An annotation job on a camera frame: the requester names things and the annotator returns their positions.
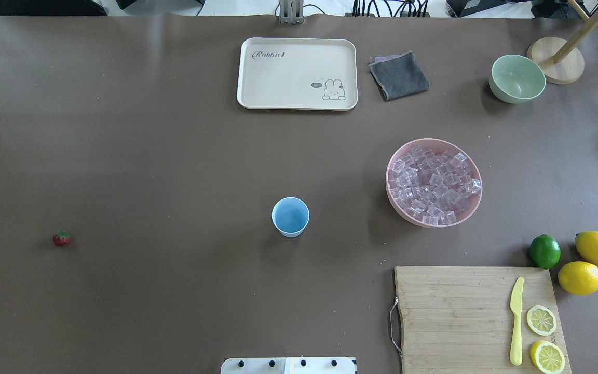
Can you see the pink bowl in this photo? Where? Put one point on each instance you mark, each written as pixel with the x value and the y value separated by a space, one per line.
pixel 395 202

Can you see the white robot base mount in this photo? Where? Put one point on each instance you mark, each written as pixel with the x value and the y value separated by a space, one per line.
pixel 338 364

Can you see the light blue cup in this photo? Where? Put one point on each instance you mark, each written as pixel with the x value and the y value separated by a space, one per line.
pixel 290 216

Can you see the green lime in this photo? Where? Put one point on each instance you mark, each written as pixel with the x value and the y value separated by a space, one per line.
pixel 545 251

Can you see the clear ice cubes pile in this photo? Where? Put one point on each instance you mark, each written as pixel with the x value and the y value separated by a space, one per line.
pixel 434 182

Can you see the cream rabbit tray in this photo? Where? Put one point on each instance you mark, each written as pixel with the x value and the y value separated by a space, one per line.
pixel 297 74

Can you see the bamboo cutting board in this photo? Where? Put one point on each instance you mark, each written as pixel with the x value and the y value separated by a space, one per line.
pixel 457 319

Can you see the yellow plastic knife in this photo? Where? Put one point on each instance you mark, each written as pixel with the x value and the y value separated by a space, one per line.
pixel 515 350

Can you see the green ceramic bowl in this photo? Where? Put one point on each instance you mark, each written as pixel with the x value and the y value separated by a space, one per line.
pixel 516 79

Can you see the red strawberry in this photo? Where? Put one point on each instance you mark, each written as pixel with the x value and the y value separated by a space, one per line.
pixel 61 238

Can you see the wooden cup stand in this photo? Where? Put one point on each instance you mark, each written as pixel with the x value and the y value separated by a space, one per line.
pixel 560 60

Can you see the grey folded cloth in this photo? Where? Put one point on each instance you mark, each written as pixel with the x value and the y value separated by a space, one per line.
pixel 398 76

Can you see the lemon slice upper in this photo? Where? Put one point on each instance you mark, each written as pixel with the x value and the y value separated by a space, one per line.
pixel 541 320

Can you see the black monitor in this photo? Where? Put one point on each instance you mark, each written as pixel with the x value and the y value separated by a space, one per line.
pixel 51 8

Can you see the yellow lemon lower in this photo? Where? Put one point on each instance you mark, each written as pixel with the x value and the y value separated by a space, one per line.
pixel 579 278

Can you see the lemon half lower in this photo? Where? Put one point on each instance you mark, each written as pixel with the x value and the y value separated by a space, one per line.
pixel 547 357

